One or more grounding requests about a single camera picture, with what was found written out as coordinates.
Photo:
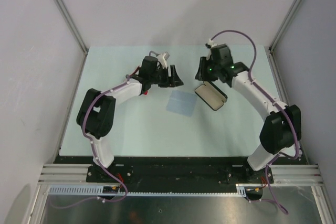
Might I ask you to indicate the light blue cleaning cloth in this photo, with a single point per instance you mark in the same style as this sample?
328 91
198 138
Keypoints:
182 103

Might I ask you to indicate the aluminium front rail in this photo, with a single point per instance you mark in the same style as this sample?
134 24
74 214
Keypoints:
283 175

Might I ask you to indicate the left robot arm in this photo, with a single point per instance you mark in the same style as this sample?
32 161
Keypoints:
96 114

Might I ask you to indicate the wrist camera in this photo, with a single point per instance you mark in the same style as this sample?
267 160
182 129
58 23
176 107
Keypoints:
210 44
162 58

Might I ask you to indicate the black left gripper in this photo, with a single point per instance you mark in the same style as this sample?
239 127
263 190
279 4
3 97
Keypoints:
172 81

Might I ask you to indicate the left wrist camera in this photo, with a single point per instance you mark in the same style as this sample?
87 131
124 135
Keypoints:
162 58

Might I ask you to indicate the aluminium frame post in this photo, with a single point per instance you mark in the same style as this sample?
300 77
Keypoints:
289 17
60 4

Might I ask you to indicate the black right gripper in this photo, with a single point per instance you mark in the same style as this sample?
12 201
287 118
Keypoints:
202 74

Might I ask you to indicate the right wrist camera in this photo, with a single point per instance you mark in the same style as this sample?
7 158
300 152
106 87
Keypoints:
210 44

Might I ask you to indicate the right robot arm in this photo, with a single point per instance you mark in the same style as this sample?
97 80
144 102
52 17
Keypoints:
282 123

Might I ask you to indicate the dark green glasses case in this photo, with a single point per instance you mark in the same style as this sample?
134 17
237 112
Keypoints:
211 95

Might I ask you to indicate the left aluminium frame post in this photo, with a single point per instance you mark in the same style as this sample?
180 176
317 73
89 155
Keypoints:
60 4

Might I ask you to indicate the right aluminium frame post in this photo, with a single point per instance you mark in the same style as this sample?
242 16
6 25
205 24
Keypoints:
289 17

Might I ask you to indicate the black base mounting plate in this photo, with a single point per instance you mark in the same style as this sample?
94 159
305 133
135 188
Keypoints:
174 175

